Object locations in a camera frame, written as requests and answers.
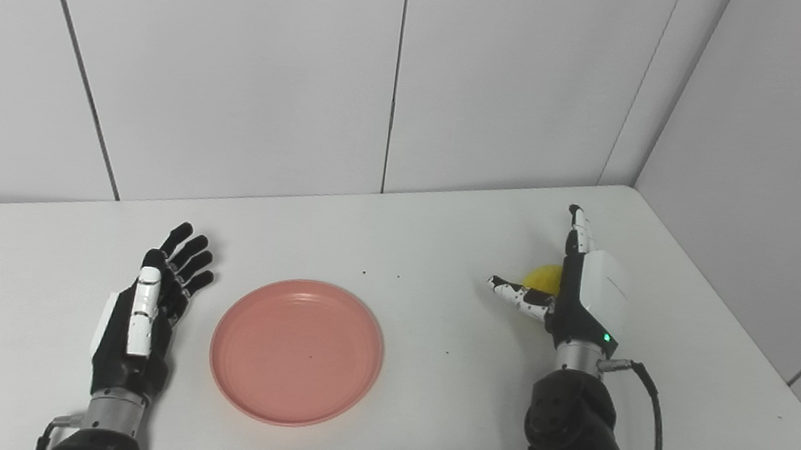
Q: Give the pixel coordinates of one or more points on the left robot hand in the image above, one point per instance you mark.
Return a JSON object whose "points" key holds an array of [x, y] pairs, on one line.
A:
{"points": [[139, 330]]}

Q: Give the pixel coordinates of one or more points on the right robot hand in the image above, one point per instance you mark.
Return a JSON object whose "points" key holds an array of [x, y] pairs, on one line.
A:
{"points": [[586, 301]]}

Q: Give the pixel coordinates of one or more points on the yellow lemon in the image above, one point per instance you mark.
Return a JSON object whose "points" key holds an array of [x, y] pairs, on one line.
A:
{"points": [[545, 276]]}

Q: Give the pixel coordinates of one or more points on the pink round plate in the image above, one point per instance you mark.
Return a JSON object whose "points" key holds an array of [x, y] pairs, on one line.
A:
{"points": [[297, 351]]}

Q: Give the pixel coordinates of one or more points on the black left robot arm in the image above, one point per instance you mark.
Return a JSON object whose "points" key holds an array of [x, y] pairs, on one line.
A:
{"points": [[99, 429]]}

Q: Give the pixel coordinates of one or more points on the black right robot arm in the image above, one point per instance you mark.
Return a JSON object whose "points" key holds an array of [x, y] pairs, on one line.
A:
{"points": [[577, 438]]}

